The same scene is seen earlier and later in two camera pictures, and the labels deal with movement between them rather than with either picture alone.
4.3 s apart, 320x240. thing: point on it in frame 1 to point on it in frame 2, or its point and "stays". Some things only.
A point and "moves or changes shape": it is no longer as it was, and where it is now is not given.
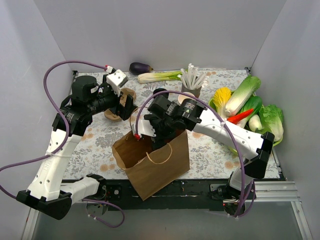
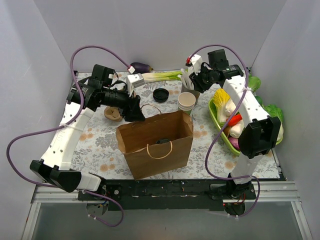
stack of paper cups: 181,97 stays
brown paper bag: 151,170 moves or changes shape
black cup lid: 159,90 stays
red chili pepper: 237,118 stays
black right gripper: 160,128 to 198,78
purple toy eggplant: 136,68 stays
